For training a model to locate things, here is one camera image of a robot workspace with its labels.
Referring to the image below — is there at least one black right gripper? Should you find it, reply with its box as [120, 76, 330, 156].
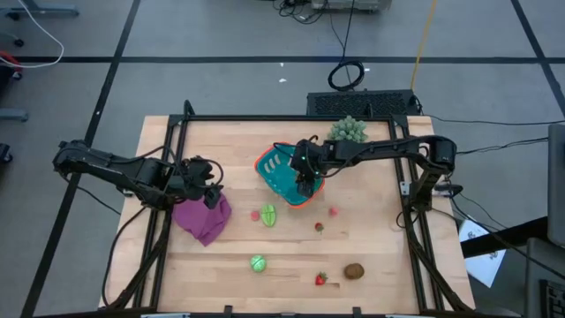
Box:
[296, 140, 331, 198]

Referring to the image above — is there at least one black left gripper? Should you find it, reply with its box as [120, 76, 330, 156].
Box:
[178, 155, 223, 210]

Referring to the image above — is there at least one green toy star fruit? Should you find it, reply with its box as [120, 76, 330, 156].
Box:
[260, 203, 278, 229]

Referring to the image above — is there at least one green toy cabbage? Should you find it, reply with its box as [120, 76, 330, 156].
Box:
[249, 254, 267, 274]

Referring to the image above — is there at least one purple cloth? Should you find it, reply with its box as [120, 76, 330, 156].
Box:
[171, 190, 233, 247]

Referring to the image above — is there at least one teal basket with orange rim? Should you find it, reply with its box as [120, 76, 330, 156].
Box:
[253, 141, 327, 209]

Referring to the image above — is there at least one green plant in patterned pot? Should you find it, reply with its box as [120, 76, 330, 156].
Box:
[327, 115, 369, 144]

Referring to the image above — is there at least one brown toy kiwi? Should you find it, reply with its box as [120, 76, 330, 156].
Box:
[343, 262, 365, 281]

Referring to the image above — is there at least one black computer case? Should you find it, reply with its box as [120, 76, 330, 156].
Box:
[306, 89, 418, 118]

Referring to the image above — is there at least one grey equipment box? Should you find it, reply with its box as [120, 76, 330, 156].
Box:
[311, 0, 392, 12]

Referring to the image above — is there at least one white printed paper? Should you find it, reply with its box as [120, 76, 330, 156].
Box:
[458, 219, 507, 289]

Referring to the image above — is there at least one black keyboard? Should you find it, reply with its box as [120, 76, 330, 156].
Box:
[539, 279, 565, 318]

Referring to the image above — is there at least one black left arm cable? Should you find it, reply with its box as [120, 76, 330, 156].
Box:
[193, 156, 225, 189]

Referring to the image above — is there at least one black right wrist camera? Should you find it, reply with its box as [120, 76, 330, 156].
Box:
[290, 140, 313, 172]

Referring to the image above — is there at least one black aluminium table frame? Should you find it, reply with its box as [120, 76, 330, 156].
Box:
[101, 100, 476, 313]

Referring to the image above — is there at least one coiled black cable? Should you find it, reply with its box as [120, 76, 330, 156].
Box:
[327, 60, 365, 93]

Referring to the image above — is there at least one black hanging cable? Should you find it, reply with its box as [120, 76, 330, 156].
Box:
[342, 0, 357, 67]

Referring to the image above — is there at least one white cable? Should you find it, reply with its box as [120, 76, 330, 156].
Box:
[0, 0, 65, 70]

